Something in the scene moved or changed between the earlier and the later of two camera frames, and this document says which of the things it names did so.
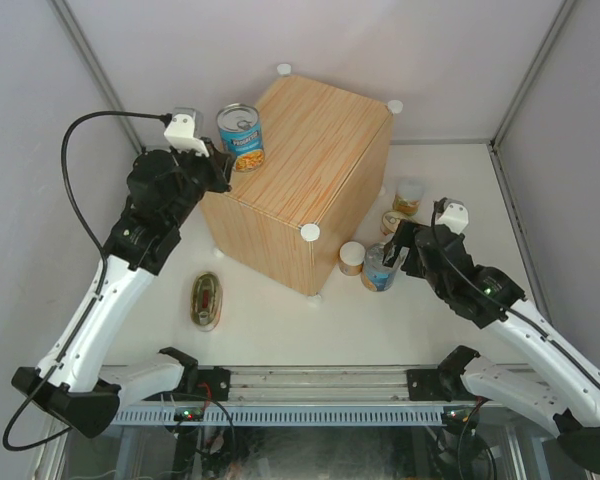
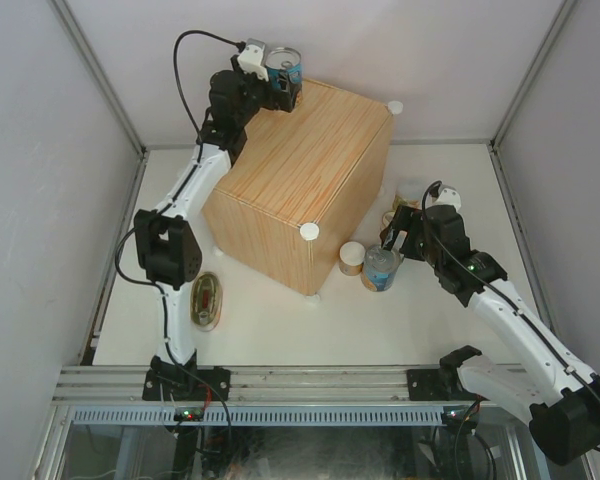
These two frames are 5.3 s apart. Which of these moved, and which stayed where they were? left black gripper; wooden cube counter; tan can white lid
Moved: left black gripper
Stayed: tan can white lid; wooden cube counter
